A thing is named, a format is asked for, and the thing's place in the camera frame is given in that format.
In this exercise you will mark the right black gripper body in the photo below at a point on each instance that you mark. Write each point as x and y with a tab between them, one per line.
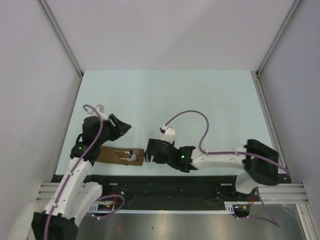
151	141

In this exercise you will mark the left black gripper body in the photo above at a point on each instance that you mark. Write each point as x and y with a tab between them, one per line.
107	135

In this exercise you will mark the silver metal fork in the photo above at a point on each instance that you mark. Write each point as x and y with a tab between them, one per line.
129	152

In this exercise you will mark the brown cloth napkin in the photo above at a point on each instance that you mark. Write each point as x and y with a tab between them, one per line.
108	156

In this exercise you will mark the spoon with pink handle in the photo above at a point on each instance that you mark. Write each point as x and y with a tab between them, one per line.
132	158

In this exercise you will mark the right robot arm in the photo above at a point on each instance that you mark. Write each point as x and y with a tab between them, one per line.
259	162

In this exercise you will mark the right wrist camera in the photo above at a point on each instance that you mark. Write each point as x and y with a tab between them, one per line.
169	134

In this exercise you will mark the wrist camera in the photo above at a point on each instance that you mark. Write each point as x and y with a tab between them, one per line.
169	134
100	110

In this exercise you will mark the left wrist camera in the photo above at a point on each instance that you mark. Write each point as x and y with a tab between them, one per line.
100	110

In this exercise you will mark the grey slotted cable duct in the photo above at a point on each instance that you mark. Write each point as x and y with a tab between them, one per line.
229	208

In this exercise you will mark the right aluminium frame post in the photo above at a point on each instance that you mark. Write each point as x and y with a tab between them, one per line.
296	4

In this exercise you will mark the aluminium frame post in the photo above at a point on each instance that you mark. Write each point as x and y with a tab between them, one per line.
296	4
49	15

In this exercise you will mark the left aluminium frame post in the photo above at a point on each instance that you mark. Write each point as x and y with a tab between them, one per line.
49	15

